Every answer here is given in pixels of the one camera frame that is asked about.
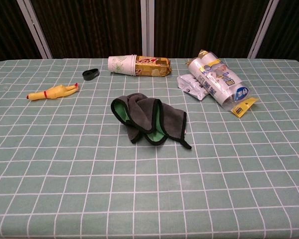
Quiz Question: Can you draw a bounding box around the green checked tablecloth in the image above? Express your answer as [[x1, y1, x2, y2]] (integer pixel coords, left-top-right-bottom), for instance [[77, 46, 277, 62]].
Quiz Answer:
[[0, 58, 299, 239]]

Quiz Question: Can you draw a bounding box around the yellow rubber chicken toy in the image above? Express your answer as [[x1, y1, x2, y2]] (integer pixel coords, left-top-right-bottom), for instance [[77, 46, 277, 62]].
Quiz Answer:
[[26, 83, 80, 102]]

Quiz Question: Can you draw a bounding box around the silver foil pouch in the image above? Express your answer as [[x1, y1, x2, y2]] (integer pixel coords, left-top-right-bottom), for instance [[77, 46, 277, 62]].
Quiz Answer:
[[176, 74, 210, 101]]

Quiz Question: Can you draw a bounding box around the white paper cup stack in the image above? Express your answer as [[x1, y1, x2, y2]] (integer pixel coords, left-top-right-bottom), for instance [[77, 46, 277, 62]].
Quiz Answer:
[[108, 54, 138, 76]]

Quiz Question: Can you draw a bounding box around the green and grey cloth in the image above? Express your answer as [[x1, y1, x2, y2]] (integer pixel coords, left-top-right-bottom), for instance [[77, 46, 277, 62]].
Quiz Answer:
[[110, 92, 192, 150]]

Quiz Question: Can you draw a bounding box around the black rubber band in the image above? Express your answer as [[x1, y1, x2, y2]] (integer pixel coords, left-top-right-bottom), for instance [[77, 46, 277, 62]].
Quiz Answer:
[[82, 69, 101, 81]]

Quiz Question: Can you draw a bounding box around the gold snack package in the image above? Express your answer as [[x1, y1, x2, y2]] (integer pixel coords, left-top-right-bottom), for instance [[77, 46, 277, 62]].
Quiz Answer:
[[135, 55, 172, 78]]

